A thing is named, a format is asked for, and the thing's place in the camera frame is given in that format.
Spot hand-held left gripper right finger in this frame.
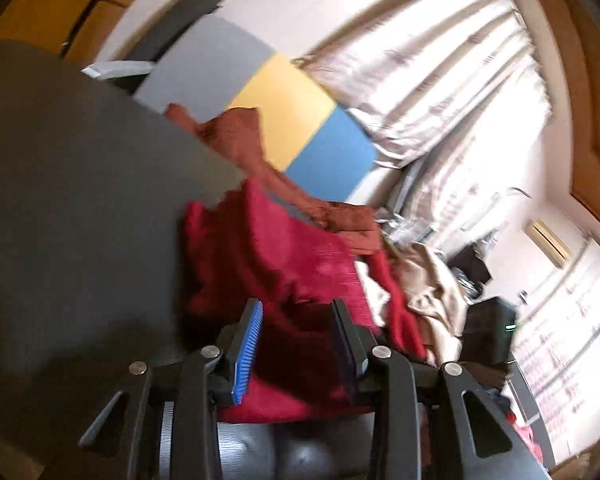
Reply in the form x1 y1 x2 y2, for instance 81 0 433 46
330 297 551 480

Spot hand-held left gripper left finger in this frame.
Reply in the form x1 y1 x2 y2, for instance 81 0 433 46
77 297 265 480

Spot red wool garment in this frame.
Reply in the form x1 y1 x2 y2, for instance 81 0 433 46
182 180 376 423

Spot beige cloth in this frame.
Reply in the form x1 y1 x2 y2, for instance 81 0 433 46
395 242 468 366

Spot black box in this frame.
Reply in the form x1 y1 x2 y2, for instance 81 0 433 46
450 245 492 286

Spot crimson velvet garment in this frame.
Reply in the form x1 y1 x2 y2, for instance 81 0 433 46
367 252 428 361

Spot white sheer curtain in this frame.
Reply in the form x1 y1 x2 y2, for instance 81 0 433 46
515 240 600 466

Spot rust quilted jacket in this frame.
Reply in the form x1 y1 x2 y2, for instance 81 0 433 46
165 104 388 256

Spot patterned beige curtain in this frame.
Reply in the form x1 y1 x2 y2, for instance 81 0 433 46
300 0 553 261

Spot grey yellow blue chair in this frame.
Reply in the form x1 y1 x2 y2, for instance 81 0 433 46
82 0 378 203

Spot wooden cabinet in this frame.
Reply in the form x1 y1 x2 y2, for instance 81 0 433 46
0 0 171 61

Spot wall air conditioner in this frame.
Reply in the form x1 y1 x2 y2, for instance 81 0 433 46
524 217 573 267

